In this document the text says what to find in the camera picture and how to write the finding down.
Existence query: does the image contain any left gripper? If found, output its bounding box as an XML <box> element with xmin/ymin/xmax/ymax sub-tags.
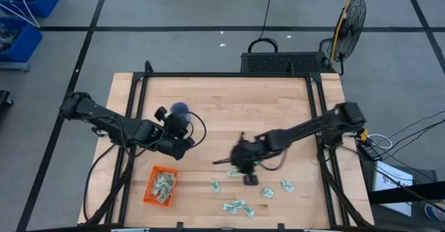
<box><xmin>154</xmin><ymin>106</ymin><xmax>195</xmax><ymax>149</ymax></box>

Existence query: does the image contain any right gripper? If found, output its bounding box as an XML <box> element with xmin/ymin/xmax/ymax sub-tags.
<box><xmin>212</xmin><ymin>138</ymin><xmax>265</xmax><ymax>187</ymax></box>

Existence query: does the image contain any plastic cup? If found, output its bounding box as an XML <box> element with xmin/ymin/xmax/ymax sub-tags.
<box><xmin>170</xmin><ymin>101</ymin><xmax>191</xmax><ymax>122</ymax></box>

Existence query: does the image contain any orange plastic basket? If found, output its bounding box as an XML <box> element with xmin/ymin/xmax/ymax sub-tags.
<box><xmin>143</xmin><ymin>165</ymin><xmax>179</xmax><ymax>208</ymax></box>

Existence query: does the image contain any black computer case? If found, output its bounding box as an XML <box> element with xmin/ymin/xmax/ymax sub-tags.
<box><xmin>240</xmin><ymin>51</ymin><xmax>331</xmax><ymax>75</ymax></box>

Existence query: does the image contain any black power strip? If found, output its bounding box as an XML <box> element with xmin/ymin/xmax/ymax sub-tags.
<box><xmin>357</xmin><ymin>143</ymin><xmax>383</xmax><ymax>163</ymax></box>

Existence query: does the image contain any white printed box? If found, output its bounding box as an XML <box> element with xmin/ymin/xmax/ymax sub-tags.
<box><xmin>372</xmin><ymin>160</ymin><xmax>414</xmax><ymax>217</ymax></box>

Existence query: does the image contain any black floor fan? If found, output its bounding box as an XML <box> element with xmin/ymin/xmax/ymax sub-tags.
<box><xmin>318</xmin><ymin>0</ymin><xmax>368</xmax><ymax>76</ymax></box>

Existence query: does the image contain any black metal bar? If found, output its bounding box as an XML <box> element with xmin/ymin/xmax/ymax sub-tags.
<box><xmin>367</xmin><ymin>181</ymin><xmax>445</xmax><ymax>206</ymax></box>

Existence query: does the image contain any dark grey cabinet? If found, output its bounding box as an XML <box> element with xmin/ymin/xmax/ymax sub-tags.
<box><xmin>359</xmin><ymin>148</ymin><xmax>439</xmax><ymax>232</ymax></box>

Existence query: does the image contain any black metal table frame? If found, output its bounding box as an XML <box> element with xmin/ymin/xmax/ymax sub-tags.
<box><xmin>78</xmin><ymin>60</ymin><xmax>375</xmax><ymax>232</ymax></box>

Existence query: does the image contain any black looped power cable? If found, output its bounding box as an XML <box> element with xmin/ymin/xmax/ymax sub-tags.
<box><xmin>247</xmin><ymin>0</ymin><xmax>279</xmax><ymax>54</ymax></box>

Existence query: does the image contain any yellow hanging cable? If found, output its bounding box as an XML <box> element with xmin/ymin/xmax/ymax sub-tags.
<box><xmin>329</xmin><ymin>0</ymin><xmax>359</xmax><ymax>65</ymax></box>

